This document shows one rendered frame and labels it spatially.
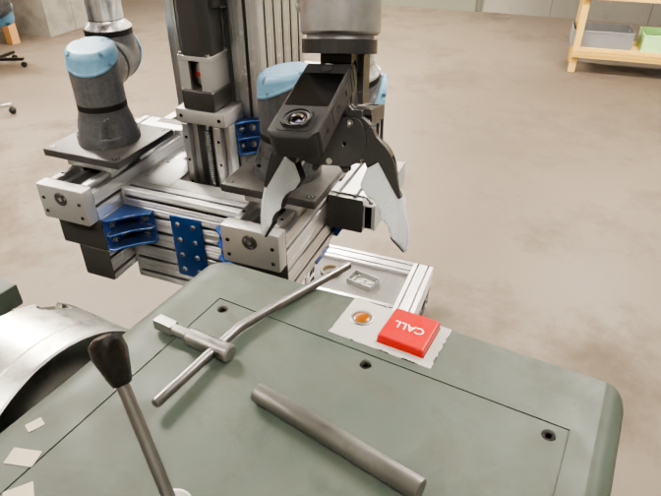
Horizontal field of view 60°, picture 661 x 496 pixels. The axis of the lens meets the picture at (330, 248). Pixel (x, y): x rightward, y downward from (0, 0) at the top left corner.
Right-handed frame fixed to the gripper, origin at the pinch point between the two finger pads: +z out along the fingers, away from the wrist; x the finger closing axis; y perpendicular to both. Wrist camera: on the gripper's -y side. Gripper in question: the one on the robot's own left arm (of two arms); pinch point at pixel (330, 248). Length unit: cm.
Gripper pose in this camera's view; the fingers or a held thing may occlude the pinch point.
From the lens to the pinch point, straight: 58.6
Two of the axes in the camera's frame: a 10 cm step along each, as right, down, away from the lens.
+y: 2.9, -3.1, 9.1
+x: -9.6, -1.1, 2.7
